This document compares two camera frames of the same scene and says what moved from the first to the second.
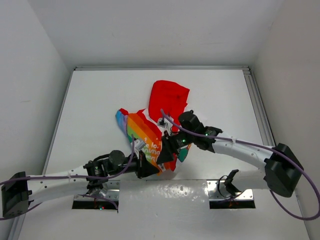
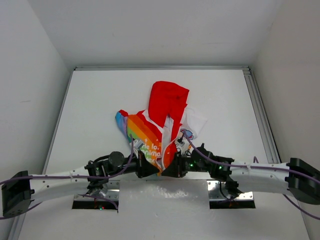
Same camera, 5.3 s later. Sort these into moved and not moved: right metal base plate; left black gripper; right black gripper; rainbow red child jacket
Moved: right black gripper
Not moved: left black gripper; right metal base plate; rainbow red child jacket
